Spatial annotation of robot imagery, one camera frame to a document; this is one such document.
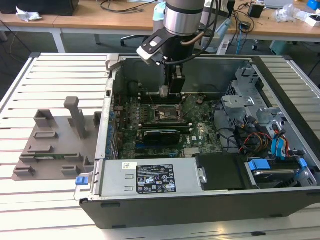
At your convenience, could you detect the metal socket cover frame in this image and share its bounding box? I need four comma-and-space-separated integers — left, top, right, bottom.
178, 94, 195, 120

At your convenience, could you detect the CPU socket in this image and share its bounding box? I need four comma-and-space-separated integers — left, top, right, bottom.
152, 103, 185, 124

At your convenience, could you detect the white power strip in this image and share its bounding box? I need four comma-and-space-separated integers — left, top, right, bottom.
216, 39, 231, 55

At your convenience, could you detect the black RAM slot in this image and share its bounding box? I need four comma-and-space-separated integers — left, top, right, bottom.
139, 124, 193, 129
141, 126, 194, 133
138, 121, 193, 127
139, 95, 185, 101

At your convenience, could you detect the black computer tower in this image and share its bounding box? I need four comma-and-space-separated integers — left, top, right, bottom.
224, 0, 236, 28

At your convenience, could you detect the green motherboard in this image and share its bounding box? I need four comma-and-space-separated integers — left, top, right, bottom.
113, 92, 223, 161

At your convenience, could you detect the silver metal drive cage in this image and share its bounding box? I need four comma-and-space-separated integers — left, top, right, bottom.
221, 66, 288, 127

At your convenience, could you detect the small black box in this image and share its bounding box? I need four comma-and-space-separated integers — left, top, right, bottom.
247, 3, 265, 18

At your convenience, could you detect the black graphics card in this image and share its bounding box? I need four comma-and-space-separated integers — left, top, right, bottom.
142, 128, 180, 146

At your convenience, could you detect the long wooden desk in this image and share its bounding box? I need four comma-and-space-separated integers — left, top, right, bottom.
0, 0, 320, 55

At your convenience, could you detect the silver finned heatsink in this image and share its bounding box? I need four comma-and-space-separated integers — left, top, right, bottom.
183, 146, 201, 159

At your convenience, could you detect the black expansion slot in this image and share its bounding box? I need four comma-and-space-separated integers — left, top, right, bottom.
135, 149, 182, 155

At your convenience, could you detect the teal storage box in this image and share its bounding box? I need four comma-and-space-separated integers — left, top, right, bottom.
269, 39, 298, 56

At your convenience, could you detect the grey laptop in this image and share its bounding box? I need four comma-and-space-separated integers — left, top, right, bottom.
264, 0, 295, 8

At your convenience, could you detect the clear plastic bag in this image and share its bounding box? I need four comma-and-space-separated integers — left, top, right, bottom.
271, 3, 305, 23

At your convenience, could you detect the black plastic shroud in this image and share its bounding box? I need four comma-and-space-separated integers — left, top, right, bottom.
194, 153, 247, 191

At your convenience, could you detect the black monitor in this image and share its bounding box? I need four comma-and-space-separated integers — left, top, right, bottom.
0, 0, 80, 16

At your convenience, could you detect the small white box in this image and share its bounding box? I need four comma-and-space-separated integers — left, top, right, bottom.
303, 13, 320, 27

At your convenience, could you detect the hard disk in blue carrier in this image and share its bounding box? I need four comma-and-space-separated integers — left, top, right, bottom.
246, 157, 308, 190

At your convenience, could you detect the silver power supply unit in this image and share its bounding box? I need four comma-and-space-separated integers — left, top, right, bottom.
91, 158, 208, 198

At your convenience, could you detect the grey parts rack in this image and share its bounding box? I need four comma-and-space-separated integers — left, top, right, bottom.
11, 96, 103, 181

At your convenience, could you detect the crumpled white paper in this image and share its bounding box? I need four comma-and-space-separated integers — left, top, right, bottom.
15, 6, 43, 23

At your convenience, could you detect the black open PC case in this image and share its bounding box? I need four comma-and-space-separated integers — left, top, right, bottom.
74, 53, 320, 230

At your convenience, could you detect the blue plastic latch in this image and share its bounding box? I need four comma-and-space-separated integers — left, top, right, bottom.
74, 176, 90, 186

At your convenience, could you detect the green RAM stick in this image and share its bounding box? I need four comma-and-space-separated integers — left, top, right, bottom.
33, 154, 66, 161

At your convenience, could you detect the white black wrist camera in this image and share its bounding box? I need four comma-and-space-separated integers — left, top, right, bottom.
136, 34, 166, 66

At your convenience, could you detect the black camera cable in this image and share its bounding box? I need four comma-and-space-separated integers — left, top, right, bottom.
163, 0, 232, 66

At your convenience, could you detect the thin black cable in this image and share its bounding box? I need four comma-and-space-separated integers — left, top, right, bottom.
211, 98, 237, 153

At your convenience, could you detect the red yellow wire bundle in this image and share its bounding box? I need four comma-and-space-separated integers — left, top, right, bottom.
237, 132, 273, 156

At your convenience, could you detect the blue flat data cable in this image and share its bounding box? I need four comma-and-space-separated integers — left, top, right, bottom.
270, 137, 281, 161
278, 136, 288, 161

